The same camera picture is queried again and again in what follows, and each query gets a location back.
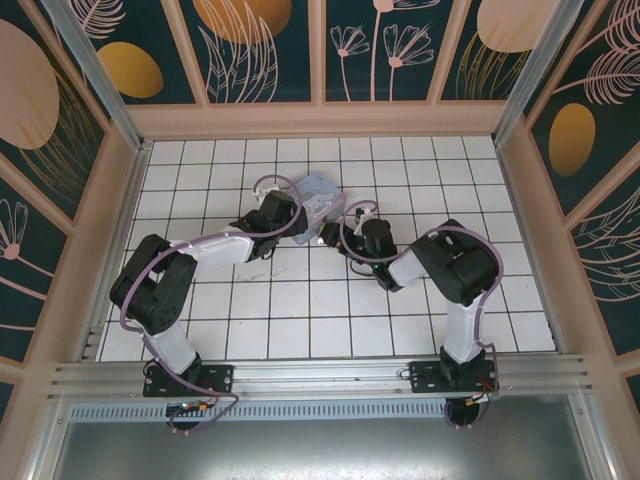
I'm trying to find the grey metal sheet panel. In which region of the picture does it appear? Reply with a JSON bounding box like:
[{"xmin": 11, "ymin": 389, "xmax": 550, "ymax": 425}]
[{"xmin": 29, "ymin": 394, "xmax": 621, "ymax": 480}]

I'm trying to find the aluminium mounting rail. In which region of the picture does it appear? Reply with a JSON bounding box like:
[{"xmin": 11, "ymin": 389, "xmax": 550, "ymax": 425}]
[{"xmin": 47, "ymin": 354, "xmax": 594, "ymax": 401}]

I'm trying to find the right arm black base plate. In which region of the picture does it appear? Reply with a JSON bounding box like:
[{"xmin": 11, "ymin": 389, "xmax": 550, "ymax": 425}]
[{"xmin": 408, "ymin": 359, "xmax": 501, "ymax": 396}]

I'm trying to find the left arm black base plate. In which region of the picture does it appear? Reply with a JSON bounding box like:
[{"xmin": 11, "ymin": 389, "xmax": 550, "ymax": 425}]
[{"xmin": 143, "ymin": 363, "xmax": 235, "ymax": 399}]

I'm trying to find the slotted grey cable duct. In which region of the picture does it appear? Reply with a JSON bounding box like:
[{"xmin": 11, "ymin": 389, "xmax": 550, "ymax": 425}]
[{"xmin": 67, "ymin": 403, "xmax": 451, "ymax": 421}]

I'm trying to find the aluminium frame post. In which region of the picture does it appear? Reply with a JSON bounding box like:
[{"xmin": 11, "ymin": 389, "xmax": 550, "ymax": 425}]
[
  {"xmin": 492, "ymin": 0, "xmax": 599, "ymax": 146},
  {"xmin": 39, "ymin": 0, "xmax": 151, "ymax": 151}
]

